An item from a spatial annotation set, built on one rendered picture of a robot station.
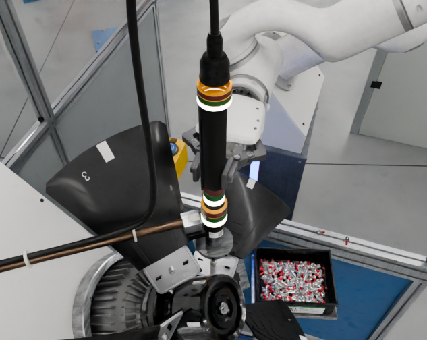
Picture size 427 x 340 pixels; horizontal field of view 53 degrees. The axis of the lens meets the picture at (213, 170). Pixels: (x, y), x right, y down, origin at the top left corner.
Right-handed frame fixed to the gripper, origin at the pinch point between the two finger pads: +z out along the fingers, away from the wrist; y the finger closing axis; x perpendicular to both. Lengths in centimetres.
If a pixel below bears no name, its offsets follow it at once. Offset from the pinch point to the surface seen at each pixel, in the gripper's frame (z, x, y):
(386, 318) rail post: -35, -96, -52
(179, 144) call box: -39, -40, 23
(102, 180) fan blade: 2.1, -6.9, 18.5
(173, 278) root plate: 7.4, -23.5, 5.1
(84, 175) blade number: 3.0, -5.7, 21.1
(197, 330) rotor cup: 14.7, -24.1, -2.2
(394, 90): -180, -108, -52
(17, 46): -42, -19, 70
